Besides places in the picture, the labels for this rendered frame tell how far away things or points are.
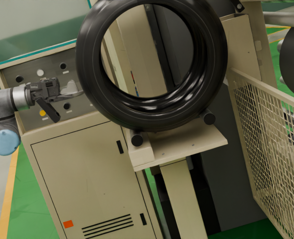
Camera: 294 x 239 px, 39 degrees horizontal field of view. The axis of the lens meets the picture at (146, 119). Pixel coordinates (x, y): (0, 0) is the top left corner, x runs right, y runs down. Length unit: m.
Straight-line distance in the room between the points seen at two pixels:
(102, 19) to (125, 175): 1.04
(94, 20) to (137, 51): 0.43
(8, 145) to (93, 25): 0.50
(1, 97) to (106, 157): 0.79
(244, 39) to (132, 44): 0.48
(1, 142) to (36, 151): 0.75
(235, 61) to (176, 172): 0.59
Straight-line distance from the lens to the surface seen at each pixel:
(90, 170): 2.21
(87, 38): 1.44
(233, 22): 1.81
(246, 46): 1.84
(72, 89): 1.56
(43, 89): 1.55
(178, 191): 2.02
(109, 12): 1.43
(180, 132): 1.77
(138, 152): 1.53
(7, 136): 1.46
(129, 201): 2.29
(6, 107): 1.59
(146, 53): 1.82
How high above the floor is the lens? 1.38
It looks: 16 degrees down
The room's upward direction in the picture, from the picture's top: 16 degrees counter-clockwise
